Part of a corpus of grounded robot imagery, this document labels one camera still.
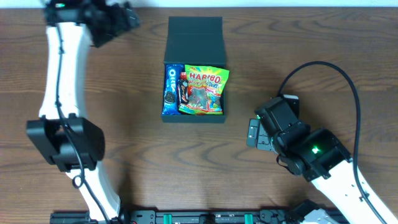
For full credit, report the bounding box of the Haribo gummy bag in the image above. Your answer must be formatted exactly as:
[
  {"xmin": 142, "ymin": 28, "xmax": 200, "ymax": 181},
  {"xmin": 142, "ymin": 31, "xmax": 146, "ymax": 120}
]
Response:
[{"xmin": 178, "ymin": 65, "xmax": 229, "ymax": 115}]

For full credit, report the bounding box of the blue Oreo pack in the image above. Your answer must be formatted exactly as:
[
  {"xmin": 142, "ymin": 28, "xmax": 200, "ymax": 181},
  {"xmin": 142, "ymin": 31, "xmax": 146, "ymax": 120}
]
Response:
[{"xmin": 162, "ymin": 63, "xmax": 185, "ymax": 115}]

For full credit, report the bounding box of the black chocolate bar wrapper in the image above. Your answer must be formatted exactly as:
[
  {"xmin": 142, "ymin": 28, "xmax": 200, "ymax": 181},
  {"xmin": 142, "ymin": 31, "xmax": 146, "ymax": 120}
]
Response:
[{"xmin": 177, "ymin": 79, "xmax": 189, "ymax": 105}]

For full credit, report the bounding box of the black gift box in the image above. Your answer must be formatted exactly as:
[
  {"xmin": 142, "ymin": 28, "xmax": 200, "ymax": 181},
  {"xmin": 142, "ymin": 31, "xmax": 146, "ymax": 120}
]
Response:
[{"xmin": 161, "ymin": 16, "xmax": 226, "ymax": 123}]

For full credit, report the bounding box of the red candy bag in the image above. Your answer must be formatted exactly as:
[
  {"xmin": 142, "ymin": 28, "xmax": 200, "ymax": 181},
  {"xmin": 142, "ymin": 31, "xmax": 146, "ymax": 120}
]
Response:
[{"xmin": 180, "ymin": 72, "xmax": 187, "ymax": 80}]

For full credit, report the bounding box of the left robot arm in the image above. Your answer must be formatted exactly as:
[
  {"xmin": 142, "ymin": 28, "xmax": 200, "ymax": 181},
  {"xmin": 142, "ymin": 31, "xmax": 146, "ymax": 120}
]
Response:
[{"xmin": 26, "ymin": 1, "xmax": 139, "ymax": 223}]

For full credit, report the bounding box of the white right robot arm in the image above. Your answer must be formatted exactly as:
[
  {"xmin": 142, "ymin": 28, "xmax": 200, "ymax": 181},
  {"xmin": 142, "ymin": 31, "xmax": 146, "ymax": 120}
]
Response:
[{"xmin": 311, "ymin": 160, "xmax": 397, "ymax": 224}]

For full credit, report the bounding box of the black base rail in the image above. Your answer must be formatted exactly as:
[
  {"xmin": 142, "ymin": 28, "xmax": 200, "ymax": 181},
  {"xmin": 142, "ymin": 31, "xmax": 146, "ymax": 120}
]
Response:
[{"xmin": 49, "ymin": 210, "xmax": 349, "ymax": 224}]

